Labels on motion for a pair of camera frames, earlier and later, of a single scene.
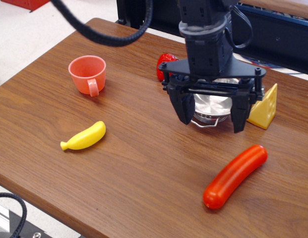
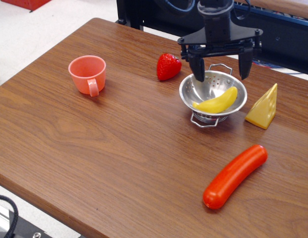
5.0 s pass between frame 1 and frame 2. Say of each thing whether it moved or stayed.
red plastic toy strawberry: stayed
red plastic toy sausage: stayed
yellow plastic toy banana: moved
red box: stayed
